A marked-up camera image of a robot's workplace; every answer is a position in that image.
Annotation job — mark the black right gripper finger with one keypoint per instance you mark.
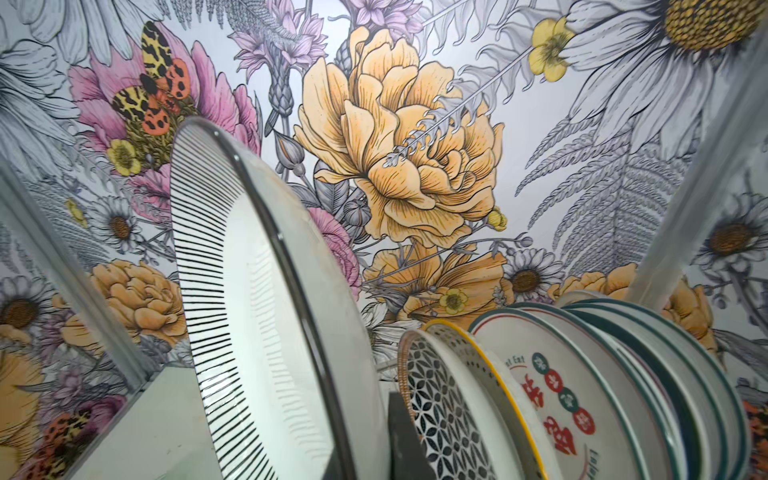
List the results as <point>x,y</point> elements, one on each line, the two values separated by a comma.
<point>408,462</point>

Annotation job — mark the black geometric pattern plate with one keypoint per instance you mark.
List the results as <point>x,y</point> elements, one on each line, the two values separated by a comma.
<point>461,433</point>

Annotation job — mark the black striped rim plate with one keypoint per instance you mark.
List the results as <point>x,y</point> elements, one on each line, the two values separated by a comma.
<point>285,372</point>

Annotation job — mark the yellow rim dotted plate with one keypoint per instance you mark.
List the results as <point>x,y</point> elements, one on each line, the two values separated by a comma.
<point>511,429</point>

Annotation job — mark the green rim printed plate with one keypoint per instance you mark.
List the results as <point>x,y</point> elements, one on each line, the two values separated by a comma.
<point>596,409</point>

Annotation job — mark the left aluminium corner post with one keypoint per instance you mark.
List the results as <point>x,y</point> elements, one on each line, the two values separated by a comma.
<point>21,214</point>

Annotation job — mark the aluminium corner post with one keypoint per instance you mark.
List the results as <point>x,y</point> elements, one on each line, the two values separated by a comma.
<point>21,214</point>
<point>730,143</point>

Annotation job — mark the right aluminium corner post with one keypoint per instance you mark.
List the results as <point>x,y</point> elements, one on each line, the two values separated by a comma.
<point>730,143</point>

